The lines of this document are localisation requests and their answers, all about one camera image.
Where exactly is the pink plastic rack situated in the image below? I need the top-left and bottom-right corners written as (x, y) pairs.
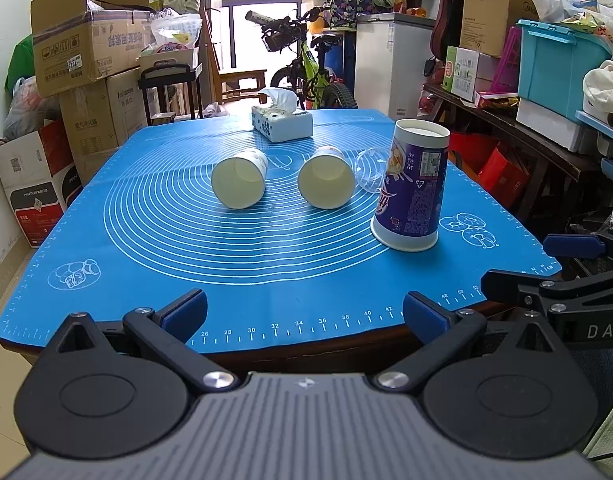
top-left (494, 25), bottom-right (522, 93)

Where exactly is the clear bag of packets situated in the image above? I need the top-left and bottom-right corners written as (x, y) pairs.
top-left (149, 10), bottom-right (202, 56)

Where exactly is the teal plastic storage bin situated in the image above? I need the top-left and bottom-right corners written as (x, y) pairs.
top-left (517, 19), bottom-right (613, 116)

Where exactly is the dark wooden side table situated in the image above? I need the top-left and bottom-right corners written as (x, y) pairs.
top-left (423, 84), bottom-right (607, 221)

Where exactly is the large open cardboard box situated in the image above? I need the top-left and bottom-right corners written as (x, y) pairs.
top-left (30, 0), bottom-right (157, 98)

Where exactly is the white chest freezer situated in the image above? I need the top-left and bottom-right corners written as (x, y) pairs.
top-left (355, 12), bottom-right (437, 121)

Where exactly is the person's pale green clothing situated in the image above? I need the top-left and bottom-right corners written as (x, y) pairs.
top-left (584, 385), bottom-right (613, 476)

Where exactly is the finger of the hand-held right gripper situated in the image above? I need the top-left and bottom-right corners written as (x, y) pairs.
top-left (481, 269), bottom-right (613, 320)
top-left (543, 227), bottom-right (613, 273)

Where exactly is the white foam box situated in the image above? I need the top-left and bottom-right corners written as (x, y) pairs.
top-left (515, 97), bottom-right (602, 155)

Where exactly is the blue silicone baking mat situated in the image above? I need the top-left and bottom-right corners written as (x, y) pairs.
top-left (0, 108), bottom-right (562, 357)

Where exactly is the white and red box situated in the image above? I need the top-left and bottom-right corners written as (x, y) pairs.
top-left (0, 120), bottom-right (84, 249)

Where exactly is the tall purple printed cup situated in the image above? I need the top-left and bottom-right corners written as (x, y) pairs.
top-left (371, 118), bottom-right (451, 253)

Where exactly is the clear plastic cup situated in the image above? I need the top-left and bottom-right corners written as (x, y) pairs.
top-left (354, 146), bottom-right (390, 195)

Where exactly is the white paper cup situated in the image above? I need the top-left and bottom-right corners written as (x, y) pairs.
top-left (211, 148), bottom-right (270, 210)
top-left (297, 146), bottom-right (357, 210)

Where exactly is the tall brown cardboard box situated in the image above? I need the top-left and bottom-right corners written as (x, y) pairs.
top-left (459, 0), bottom-right (535, 58)

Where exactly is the brown printed cardboard box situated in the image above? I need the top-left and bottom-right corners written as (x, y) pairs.
top-left (59, 67), bottom-right (150, 186)

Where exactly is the tissue box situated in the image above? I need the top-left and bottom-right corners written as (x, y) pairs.
top-left (250, 87), bottom-right (315, 143)

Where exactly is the red gift bag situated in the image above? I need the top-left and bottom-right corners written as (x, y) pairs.
top-left (449, 132), bottom-right (530, 208)

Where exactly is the white cloth bundle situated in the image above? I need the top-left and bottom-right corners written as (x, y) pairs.
top-left (583, 59), bottom-right (613, 122)

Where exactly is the green and white carton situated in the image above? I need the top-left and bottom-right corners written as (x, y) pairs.
top-left (445, 46), bottom-right (500, 103)

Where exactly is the wooden chair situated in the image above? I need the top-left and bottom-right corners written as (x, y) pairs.
top-left (204, 10), bottom-right (270, 106)

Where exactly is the dark red instrument bag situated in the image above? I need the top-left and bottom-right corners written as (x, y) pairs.
top-left (431, 0), bottom-right (467, 61)

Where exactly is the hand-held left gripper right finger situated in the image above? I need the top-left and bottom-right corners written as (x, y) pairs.
top-left (374, 291), bottom-right (582, 392)

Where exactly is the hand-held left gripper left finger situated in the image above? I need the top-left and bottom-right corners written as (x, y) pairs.
top-left (45, 288), bottom-right (240, 395)

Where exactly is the black trolley frame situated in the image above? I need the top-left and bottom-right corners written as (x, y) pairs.
top-left (139, 62), bottom-right (203, 128)

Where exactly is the green bicycle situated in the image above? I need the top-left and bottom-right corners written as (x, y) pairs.
top-left (245, 6), bottom-right (358, 110)

